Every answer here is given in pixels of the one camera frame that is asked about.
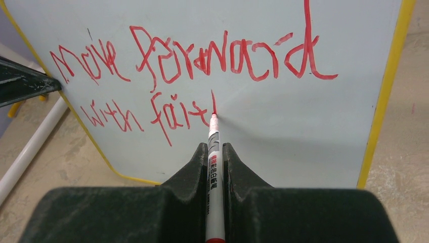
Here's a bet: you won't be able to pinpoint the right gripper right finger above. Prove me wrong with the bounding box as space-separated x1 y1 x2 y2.
223 143 399 242

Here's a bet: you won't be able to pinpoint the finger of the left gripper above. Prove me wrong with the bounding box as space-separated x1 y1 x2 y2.
1 57 62 107

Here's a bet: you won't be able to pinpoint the yellow framed whiteboard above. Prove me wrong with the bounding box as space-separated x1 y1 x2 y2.
1 1 414 188

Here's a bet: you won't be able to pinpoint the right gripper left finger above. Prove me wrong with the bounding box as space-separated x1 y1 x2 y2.
19 143 207 242

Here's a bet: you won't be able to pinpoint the red whiteboard marker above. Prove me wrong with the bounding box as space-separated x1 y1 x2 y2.
205 113 226 242

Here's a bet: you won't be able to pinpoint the yellow handled pliers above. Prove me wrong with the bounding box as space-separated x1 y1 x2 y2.
8 94 48 118

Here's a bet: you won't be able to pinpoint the white PVC pipe frame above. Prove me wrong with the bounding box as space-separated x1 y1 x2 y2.
1 44 68 205

